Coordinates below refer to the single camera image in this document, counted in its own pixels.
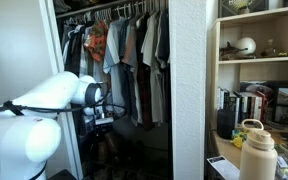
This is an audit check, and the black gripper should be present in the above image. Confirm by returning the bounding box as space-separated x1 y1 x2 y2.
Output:
83 116 116 138

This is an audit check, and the brown leather boot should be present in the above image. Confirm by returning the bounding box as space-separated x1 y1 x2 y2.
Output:
95 139 111 165
105 131 121 156

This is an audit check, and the white closet door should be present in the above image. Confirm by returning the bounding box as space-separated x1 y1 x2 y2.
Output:
38 0 85 180

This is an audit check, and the white closet shelf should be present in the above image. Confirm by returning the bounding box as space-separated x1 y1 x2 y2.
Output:
54 0 133 20

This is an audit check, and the black table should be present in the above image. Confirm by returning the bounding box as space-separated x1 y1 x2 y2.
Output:
47 168 78 180

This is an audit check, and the dark red plaid shirt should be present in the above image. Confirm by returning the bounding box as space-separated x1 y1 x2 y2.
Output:
135 15 156 132

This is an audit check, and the pale blue shirt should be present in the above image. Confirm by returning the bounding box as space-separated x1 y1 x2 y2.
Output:
102 17 129 108

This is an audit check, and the grey tan shirt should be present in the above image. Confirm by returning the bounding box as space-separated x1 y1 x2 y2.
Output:
118 18 143 127

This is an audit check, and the orange floral shirt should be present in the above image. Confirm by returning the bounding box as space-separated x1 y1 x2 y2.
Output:
83 20 109 63

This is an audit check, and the white short shirt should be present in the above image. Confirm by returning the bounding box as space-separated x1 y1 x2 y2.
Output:
140 12 166 125

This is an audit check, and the black shirt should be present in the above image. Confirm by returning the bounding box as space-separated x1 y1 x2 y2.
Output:
155 9 171 69

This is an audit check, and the white spine book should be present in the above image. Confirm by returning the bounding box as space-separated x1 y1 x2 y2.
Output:
217 87 225 112

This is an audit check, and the black cylinder speaker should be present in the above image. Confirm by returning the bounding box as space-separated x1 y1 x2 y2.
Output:
216 108 237 140

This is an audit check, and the light wood desk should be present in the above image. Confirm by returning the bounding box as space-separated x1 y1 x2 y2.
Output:
210 126 288 180

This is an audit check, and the white paper leaflet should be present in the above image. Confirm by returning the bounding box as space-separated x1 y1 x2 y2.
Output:
206 155 241 180

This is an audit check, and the black spine book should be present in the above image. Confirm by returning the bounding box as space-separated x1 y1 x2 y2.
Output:
223 89 231 112

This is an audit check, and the yellow toy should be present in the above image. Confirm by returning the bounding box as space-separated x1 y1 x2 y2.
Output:
230 129 249 150

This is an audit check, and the light wood bookshelf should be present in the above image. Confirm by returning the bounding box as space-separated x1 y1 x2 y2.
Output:
210 4 288 134

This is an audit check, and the grey shark figurine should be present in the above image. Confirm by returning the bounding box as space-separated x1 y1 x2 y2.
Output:
218 41 249 58

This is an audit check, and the cream water bottle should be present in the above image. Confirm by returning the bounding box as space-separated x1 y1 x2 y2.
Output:
238 118 279 180

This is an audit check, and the red spine book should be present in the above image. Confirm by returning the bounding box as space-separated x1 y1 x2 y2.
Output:
256 91 267 123

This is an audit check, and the dark printed box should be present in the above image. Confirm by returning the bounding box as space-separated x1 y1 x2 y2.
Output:
239 79 288 101

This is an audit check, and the white sphere ornament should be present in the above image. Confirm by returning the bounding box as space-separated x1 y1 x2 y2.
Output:
235 36 258 56

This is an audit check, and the small glass bottle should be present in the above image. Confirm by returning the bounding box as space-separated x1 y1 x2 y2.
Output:
261 38 279 58

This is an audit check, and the framed plant poster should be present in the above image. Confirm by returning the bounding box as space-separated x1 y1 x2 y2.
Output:
218 0 270 18

